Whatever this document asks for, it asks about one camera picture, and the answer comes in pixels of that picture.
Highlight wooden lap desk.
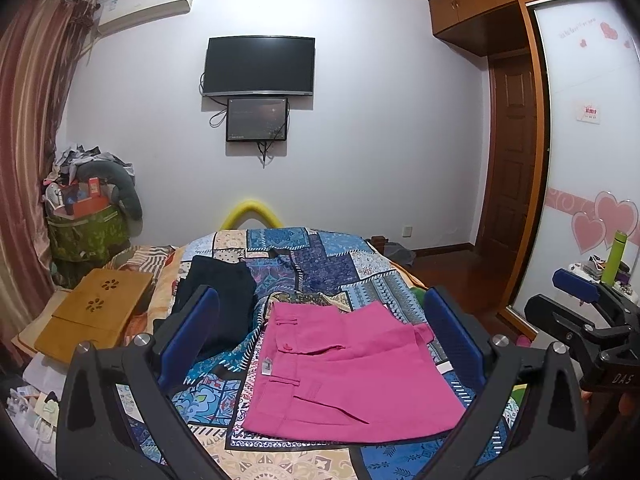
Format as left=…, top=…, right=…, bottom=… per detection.
left=35, top=269, right=153, bottom=364

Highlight orange box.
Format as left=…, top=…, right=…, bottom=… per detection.
left=61, top=196, right=110, bottom=219

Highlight green water bottle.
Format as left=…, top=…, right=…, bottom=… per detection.
left=601, top=231, right=627, bottom=287

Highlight green fabric storage box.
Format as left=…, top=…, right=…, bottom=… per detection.
left=47, top=206, right=130, bottom=262

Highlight small framed wall screen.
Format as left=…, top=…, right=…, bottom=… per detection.
left=226, top=98, right=288, bottom=142

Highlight wooden wardrobe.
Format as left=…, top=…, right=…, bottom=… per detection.
left=428, top=0, right=639, bottom=338

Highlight dark teal folded garment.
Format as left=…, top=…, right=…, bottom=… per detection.
left=152, top=254, right=260, bottom=361

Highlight brown wooden door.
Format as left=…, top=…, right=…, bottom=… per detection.
left=476, top=54, right=537, bottom=261

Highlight black wall television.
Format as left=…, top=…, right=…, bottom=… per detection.
left=202, top=36, right=316, bottom=96

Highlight striped pink curtain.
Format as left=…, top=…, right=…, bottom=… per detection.
left=1, top=0, right=98, bottom=368

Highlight white air conditioner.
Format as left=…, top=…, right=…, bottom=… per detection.
left=96, top=0, right=192, bottom=36

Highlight yellow foam tube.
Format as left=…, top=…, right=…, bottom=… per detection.
left=220, top=200, right=284, bottom=230

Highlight pink pants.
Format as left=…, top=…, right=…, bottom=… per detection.
left=243, top=301, right=465, bottom=444

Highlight blue patchwork bedspread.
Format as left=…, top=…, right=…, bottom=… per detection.
left=110, top=228, right=480, bottom=479

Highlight grey neck pillow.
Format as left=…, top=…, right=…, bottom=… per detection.
left=76, top=160, right=143, bottom=221

